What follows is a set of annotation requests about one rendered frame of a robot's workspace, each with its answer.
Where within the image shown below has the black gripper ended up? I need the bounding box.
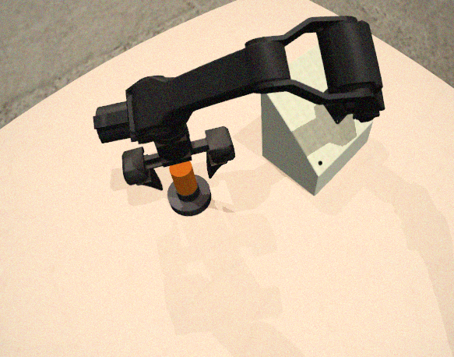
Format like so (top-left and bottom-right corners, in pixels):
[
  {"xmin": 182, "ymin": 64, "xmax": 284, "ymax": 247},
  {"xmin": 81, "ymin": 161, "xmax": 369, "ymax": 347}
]
[{"xmin": 121, "ymin": 124, "xmax": 235, "ymax": 191}]

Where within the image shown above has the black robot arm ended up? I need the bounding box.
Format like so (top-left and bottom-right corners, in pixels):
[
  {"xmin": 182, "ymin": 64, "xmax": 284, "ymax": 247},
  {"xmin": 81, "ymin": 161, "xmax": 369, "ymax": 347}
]
[{"xmin": 93, "ymin": 16, "xmax": 385, "ymax": 145}]

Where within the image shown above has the orange knob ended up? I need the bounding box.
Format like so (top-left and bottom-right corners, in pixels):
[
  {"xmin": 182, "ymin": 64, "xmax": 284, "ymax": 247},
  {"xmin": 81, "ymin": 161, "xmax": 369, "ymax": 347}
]
[{"xmin": 169, "ymin": 161, "xmax": 197, "ymax": 196}]

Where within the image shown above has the dark grey round pedestal with silver shaft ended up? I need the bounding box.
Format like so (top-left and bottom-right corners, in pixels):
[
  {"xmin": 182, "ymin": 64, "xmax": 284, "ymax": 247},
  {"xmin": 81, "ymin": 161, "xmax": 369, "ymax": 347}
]
[{"xmin": 167, "ymin": 175, "xmax": 211, "ymax": 216}]

